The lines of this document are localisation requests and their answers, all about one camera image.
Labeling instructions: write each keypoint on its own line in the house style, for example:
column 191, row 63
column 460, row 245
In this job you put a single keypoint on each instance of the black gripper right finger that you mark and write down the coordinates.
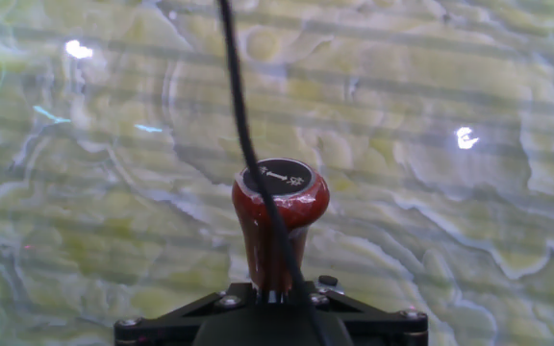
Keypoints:
column 387, row 330

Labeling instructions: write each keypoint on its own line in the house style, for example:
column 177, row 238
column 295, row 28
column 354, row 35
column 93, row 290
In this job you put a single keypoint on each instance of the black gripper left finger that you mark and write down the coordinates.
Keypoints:
column 161, row 330

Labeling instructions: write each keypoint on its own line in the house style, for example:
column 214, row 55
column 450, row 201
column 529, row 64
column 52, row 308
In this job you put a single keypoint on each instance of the green marble pattern mat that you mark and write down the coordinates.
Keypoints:
column 426, row 202

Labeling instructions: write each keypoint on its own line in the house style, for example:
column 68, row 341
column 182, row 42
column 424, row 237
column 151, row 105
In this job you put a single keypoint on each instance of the grey metal lever base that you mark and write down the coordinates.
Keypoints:
column 329, row 284

